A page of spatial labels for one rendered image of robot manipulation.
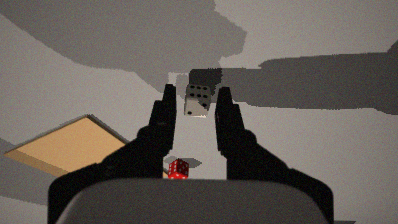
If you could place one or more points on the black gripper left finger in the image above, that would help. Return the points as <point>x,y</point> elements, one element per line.
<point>140,158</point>

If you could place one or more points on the white die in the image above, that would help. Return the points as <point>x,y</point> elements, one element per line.
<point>197,100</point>

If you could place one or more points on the tan mat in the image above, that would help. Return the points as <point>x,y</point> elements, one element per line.
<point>68,148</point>

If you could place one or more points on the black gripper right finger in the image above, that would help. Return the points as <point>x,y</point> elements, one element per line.
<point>247,160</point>

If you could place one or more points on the red die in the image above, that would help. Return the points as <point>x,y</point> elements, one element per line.
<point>178,169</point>

